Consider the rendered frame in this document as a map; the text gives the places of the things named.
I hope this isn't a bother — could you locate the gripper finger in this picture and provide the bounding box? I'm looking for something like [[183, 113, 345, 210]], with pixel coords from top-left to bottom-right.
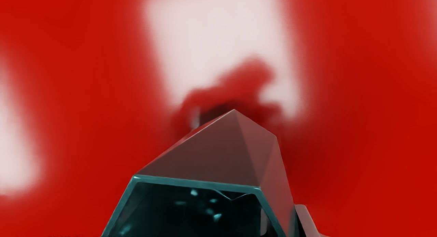
[[295, 204, 322, 237]]

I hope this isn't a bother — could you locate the teal faceted mug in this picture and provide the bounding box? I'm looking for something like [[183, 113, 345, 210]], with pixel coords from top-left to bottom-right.
[[101, 109, 301, 237]]

